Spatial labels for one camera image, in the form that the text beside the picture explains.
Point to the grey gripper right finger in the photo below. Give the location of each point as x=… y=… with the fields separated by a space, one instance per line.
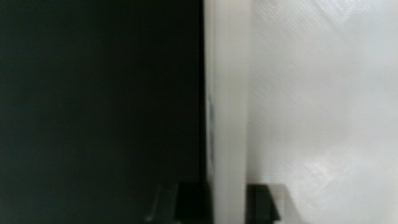
x=259 y=206

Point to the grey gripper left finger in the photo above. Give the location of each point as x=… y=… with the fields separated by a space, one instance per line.
x=179 y=205

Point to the white square tabletop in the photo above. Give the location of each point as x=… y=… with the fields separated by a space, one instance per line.
x=302 y=108

